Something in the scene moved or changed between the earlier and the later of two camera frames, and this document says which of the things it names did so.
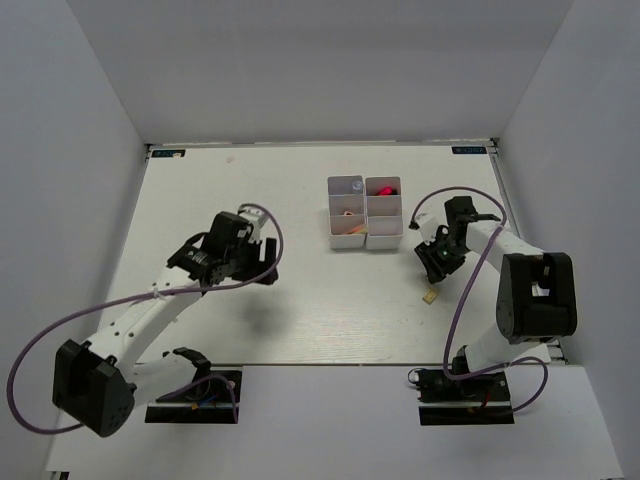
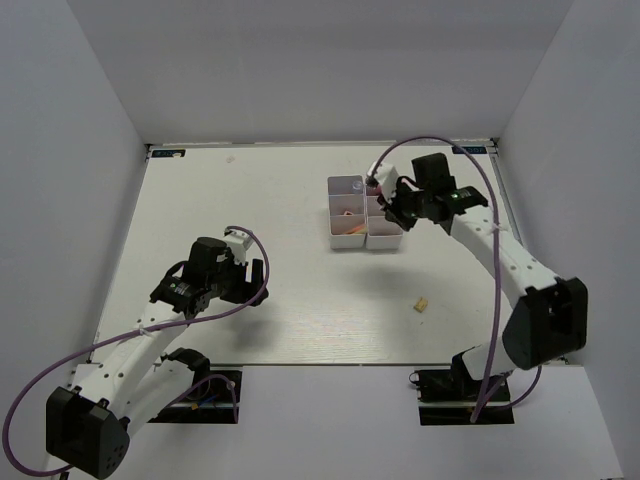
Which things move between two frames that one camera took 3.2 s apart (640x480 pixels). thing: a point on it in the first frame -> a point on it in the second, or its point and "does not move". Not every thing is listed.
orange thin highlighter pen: (355, 229) does not move
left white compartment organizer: (347, 214) does not move
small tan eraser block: (429, 297) -> (420, 306)
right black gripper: (436, 269) -> (391, 210)
